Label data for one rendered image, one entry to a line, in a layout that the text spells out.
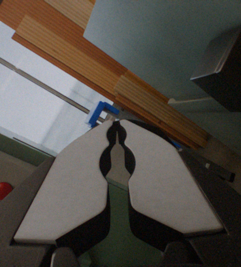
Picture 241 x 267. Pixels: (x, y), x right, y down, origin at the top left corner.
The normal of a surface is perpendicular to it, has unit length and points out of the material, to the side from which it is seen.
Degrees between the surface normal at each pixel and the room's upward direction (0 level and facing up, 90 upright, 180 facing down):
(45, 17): 87
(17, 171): 90
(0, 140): 90
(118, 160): 90
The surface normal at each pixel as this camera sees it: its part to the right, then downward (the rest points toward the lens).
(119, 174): 0.33, 0.08
